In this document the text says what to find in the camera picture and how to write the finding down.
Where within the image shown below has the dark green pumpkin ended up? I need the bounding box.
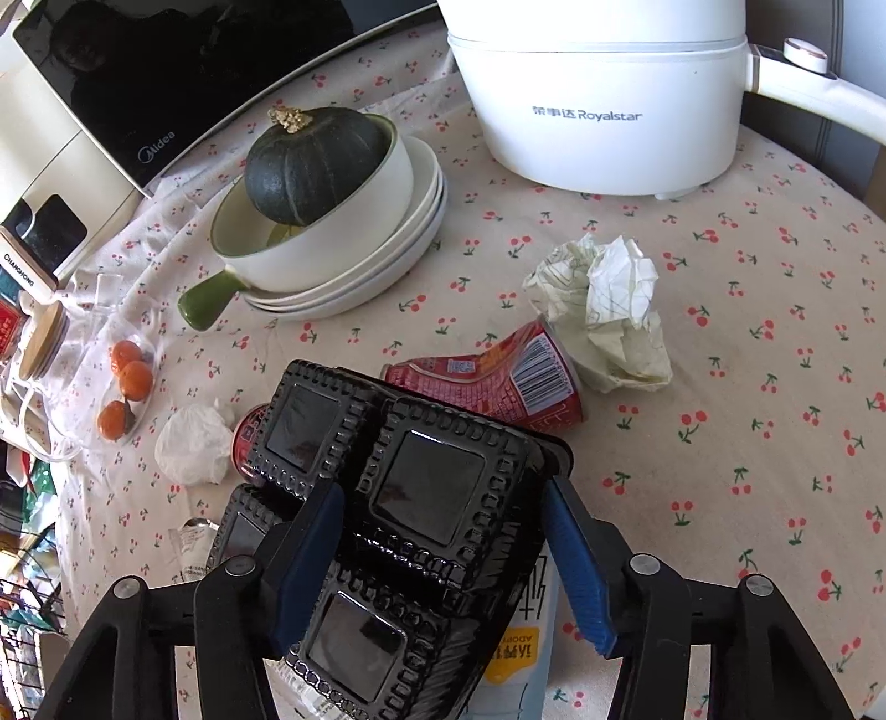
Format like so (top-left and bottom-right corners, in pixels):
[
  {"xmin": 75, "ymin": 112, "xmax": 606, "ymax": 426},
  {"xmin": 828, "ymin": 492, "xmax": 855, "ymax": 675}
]
[{"xmin": 244, "ymin": 107, "xmax": 392, "ymax": 226}]

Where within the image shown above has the red box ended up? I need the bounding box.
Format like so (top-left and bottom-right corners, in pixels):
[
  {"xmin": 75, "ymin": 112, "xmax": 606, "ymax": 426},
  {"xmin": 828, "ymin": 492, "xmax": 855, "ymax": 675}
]
[{"xmin": 0, "ymin": 297, "xmax": 22, "ymax": 361}]

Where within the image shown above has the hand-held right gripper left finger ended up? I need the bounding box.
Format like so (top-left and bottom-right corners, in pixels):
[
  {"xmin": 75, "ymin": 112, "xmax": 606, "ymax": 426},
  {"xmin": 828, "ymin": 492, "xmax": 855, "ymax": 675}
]
[{"xmin": 45, "ymin": 477, "xmax": 347, "ymax": 720}]

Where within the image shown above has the cherry print tablecloth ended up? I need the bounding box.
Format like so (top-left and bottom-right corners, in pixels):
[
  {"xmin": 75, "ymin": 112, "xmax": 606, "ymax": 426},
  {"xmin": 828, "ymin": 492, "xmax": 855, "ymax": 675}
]
[{"xmin": 42, "ymin": 20, "xmax": 886, "ymax": 720}]

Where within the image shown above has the crushed red drink can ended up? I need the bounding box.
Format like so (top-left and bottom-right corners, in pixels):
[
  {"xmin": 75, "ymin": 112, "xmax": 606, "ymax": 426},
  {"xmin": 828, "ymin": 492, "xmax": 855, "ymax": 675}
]
[{"xmin": 379, "ymin": 317, "xmax": 589, "ymax": 434}]

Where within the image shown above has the cream air fryer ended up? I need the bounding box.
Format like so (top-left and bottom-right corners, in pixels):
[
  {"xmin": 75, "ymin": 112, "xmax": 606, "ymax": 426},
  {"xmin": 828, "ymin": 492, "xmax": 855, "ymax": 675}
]
[{"xmin": 0, "ymin": 34, "xmax": 143, "ymax": 306}]

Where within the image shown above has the crumpled white green paper wrapper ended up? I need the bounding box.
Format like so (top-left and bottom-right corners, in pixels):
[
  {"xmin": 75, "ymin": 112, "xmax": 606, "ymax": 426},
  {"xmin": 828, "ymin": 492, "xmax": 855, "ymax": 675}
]
[{"xmin": 522, "ymin": 234, "xmax": 674, "ymax": 394}]

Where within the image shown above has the white bottle with yellow label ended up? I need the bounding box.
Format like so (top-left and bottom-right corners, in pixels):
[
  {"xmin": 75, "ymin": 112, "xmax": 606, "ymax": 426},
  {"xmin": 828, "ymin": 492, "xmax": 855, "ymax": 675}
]
[{"xmin": 471, "ymin": 540, "xmax": 562, "ymax": 720}]

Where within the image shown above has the black wire rack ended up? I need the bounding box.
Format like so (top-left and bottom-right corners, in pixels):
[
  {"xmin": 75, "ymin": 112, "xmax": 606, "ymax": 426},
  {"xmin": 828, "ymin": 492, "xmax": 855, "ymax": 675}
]
[{"xmin": 0, "ymin": 540, "xmax": 70, "ymax": 720}]

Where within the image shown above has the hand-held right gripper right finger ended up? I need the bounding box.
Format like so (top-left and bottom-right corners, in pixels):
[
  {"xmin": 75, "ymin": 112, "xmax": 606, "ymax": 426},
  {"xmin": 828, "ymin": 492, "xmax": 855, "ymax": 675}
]
[{"xmin": 543, "ymin": 474, "xmax": 856, "ymax": 720}]

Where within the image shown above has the black microwave oven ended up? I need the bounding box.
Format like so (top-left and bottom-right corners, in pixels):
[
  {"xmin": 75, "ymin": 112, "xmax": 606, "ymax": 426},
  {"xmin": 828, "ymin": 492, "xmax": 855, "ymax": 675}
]
[{"xmin": 12, "ymin": 0, "xmax": 444, "ymax": 198}]

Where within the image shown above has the white electric cooking pot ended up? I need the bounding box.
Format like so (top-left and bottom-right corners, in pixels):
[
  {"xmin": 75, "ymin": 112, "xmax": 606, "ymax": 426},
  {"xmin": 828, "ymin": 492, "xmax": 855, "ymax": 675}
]
[{"xmin": 437, "ymin": 0, "xmax": 886, "ymax": 202}]

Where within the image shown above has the crumpled white tissue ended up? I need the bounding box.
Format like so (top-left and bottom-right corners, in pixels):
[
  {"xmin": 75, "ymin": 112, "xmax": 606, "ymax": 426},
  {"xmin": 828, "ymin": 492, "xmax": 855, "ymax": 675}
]
[{"xmin": 153, "ymin": 400, "xmax": 238, "ymax": 486}]

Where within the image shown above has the cream bowl with green handle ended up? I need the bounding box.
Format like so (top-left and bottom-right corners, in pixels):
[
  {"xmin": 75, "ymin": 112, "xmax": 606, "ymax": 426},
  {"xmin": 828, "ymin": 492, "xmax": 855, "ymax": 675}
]
[{"xmin": 176, "ymin": 114, "xmax": 416, "ymax": 332}]

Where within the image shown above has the black plastic food tray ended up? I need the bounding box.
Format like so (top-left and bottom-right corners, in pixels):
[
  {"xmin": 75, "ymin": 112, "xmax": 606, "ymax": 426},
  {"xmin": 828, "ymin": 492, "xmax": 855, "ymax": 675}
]
[{"xmin": 208, "ymin": 360, "xmax": 574, "ymax": 711}]

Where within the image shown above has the glass jar with wooden lid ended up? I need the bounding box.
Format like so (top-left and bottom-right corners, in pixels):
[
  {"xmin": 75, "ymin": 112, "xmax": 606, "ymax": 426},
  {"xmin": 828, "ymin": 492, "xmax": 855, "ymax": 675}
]
[{"xmin": 17, "ymin": 273, "xmax": 167, "ymax": 458}]

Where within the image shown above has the crumpled clear plastic wrapper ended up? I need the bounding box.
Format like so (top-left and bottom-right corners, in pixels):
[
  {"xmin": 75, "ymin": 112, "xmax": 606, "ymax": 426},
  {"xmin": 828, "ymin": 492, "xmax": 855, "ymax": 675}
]
[{"xmin": 166, "ymin": 519, "xmax": 223, "ymax": 586}]

